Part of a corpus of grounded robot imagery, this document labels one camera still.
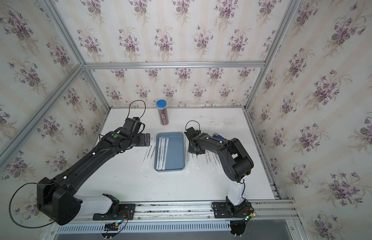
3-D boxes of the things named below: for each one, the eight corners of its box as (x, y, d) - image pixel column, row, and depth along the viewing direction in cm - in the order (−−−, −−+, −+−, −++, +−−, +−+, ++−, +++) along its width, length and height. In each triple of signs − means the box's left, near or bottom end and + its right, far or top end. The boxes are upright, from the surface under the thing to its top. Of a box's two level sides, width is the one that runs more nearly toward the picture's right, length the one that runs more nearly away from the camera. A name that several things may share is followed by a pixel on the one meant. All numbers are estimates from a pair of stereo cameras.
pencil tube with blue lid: (159, 126, 112) (155, 107, 96) (160, 119, 116) (156, 99, 101) (168, 126, 112) (166, 107, 96) (169, 119, 116) (166, 99, 101)
